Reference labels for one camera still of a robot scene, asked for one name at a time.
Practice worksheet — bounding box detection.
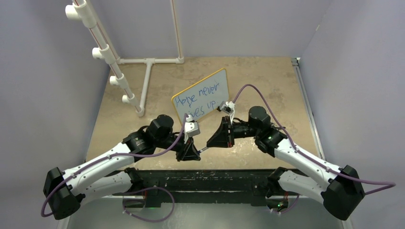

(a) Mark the aluminium rail frame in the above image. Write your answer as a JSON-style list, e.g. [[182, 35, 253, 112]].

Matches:
[[57, 57, 354, 229]]

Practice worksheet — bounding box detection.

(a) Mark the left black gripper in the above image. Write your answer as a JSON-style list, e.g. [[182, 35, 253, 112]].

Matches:
[[155, 132, 201, 162]]

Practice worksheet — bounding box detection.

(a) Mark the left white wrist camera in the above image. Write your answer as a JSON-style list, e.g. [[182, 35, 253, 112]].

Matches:
[[184, 114, 201, 138]]

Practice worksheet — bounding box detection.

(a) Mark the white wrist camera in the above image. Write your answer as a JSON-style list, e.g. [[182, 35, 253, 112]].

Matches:
[[217, 101, 235, 124], [184, 114, 201, 138]]

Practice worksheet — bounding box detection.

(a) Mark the yellow framed whiteboard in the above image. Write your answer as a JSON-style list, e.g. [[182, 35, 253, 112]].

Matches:
[[171, 68, 230, 121]]

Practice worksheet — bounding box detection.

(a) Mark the blue white marker pen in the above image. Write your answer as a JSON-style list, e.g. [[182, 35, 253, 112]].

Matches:
[[197, 147, 209, 154]]

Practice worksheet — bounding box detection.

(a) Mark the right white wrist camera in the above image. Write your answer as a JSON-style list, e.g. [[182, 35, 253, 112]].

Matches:
[[217, 101, 235, 124]]

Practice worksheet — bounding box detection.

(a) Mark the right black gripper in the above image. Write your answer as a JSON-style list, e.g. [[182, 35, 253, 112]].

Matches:
[[207, 116, 259, 148]]

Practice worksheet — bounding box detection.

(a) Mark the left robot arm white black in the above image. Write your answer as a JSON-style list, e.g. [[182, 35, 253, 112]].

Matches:
[[41, 114, 201, 220]]

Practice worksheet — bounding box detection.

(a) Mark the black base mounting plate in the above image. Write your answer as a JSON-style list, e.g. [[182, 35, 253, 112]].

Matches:
[[111, 169, 327, 208]]

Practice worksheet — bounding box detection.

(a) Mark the white PVC pipe frame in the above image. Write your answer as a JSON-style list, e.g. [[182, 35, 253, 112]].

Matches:
[[65, 0, 184, 117]]

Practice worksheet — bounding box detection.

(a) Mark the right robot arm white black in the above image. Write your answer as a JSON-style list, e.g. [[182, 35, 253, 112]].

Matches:
[[206, 106, 365, 220]]

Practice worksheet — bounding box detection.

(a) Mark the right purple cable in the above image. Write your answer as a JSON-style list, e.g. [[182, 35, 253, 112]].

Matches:
[[231, 84, 397, 216]]

